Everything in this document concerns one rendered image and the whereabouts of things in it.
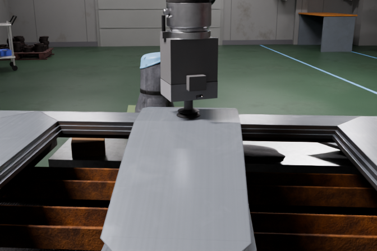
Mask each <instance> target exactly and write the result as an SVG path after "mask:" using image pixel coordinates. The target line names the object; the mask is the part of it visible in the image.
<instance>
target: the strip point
mask: <svg viewBox="0 0 377 251"><path fill-rule="evenodd" d="M100 238H101V240H102V241H103V242H104V244H105V245H106V246H107V247H108V248H109V249H110V250H111V251H244V250H245V249H246V248H247V247H248V246H250V245H251V244H252V242H251V241H231V240H198V239H166V238H133V237H116V236H101V237H100Z"/></svg>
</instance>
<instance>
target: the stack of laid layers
mask: <svg viewBox="0 0 377 251"><path fill-rule="evenodd" d="M133 124H134V123H122V122H59V121H57V122H56V123H55V124H53V125H52V126H51V127H50V128H48V129H47V130H46V131H45V132H44V133H42V134H41V135H40V136H39V137H37V138H36V139H35V140H33V141H32V142H31V143H30V144H28V145H27V146H26V147H25V148H23V149H22V150H21V151H20V152H18V153H17V154H16V155H15V156H14V157H12V158H11V159H9V160H8V161H7V162H6V163H4V164H3V165H2V166H1V167H0V189H1V188H2V187H4V186H5V185H6V184H7V183H8V182H9V181H10V180H11V179H12V178H13V177H14V176H16V175H17V174H18V173H19V172H20V171H21V170H22V169H23V168H24V167H26V166H27V165H28V164H29V163H30V162H31V161H33V160H34V159H35V158H36V157H37V156H38V155H39V154H40V153H41V152H42V151H44V150H45V149H46V148H47V147H48V146H49V145H50V144H51V143H52V142H53V141H55V140H56V139H57V138H58V137H59V136H60V135H61V134H109V135H130V133H131V130H132V126H133ZM241 131H242V137H256V138H314V139H332V140H333V141H334V142H335V143H336V144H337V145H338V146H339V148H340V149H341V150H342V151H343V152H344V153H345V155H346V156H347V157H348V158H349V159H350V160H351V161H352V163H353V164H354V165H355V167H357V168H358V170H359V171H360V172H361V173H362V175H363V176H364V177H365V178H366V179H367V180H368V182H369V183H370V184H371V185H372V186H373V187H374V188H375V190H376V191H377V166H376V165H375V164H374V163H373V162H372V161H371V160H370V159H369V158H368V157H367V156H366V155H365V154H364V153H363V152H362V151H361V150H360V149H359V148H358V147H357V146H356V145H355V144H354V143H353V142H352V141H351V140H350V139H349V138H348V137H347V136H346V134H345V133H344V132H343V131H342V130H341V129H340V128H339V127H338V126H315V125H251V124H241ZM249 215H250V209H249ZM250 228H251V241H252V244H251V245H250V246H248V247H247V248H246V249H245V250H244V251H257V249H256V243H255V237H254V231H253V227H252V221H251V215H250Z"/></svg>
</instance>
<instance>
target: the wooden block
mask: <svg viewBox="0 0 377 251"><path fill-rule="evenodd" d="M71 151H72V158H79V157H94V156H105V138H72V141H71Z"/></svg>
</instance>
